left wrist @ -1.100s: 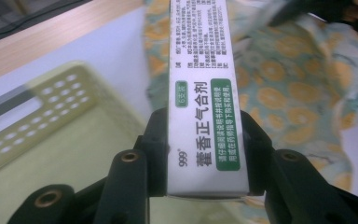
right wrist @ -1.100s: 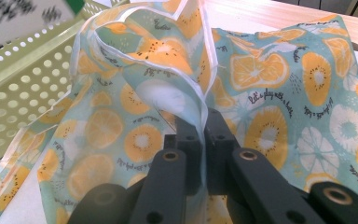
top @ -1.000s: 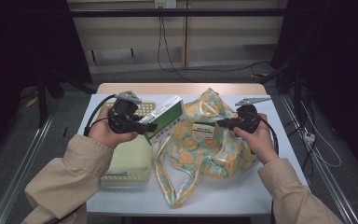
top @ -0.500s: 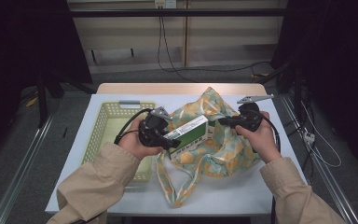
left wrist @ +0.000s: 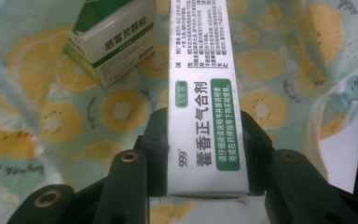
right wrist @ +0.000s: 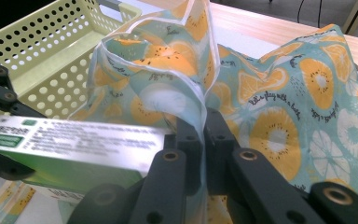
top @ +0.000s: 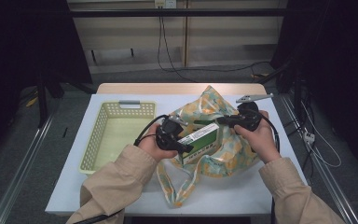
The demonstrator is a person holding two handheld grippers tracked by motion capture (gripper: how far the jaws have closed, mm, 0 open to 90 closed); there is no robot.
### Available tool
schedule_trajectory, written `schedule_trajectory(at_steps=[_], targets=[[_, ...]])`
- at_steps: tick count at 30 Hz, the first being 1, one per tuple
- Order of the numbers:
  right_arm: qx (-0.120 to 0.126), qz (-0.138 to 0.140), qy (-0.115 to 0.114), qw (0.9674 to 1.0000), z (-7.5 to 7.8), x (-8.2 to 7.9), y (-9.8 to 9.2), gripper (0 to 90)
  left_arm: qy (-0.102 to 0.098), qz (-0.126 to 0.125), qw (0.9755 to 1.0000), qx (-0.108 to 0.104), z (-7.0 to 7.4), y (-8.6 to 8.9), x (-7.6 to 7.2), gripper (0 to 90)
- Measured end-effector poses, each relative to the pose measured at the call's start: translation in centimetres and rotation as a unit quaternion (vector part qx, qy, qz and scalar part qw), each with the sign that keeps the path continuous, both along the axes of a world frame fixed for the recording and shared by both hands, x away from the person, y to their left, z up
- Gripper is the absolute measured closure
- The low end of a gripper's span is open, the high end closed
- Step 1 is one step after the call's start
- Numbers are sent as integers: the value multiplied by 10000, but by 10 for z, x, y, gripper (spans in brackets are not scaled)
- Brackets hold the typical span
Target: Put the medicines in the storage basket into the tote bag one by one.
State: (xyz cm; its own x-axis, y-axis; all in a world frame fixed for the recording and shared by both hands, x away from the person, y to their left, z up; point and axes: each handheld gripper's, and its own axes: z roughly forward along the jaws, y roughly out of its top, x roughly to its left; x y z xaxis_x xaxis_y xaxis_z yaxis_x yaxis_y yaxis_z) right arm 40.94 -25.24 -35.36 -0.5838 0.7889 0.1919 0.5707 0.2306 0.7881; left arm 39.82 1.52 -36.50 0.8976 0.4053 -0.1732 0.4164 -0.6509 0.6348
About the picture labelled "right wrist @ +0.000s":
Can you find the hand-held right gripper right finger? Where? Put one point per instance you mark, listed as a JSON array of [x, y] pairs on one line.
[[219, 161]]

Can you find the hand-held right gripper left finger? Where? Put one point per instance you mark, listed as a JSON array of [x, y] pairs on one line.
[[194, 161]]

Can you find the pale green perforated plastic basket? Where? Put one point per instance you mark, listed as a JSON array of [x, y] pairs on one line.
[[49, 56]]

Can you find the narrow green and white box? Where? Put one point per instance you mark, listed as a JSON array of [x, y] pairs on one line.
[[74, 149]]

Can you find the orange slice print bag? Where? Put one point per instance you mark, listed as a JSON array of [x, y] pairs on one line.
[[276, 102]]

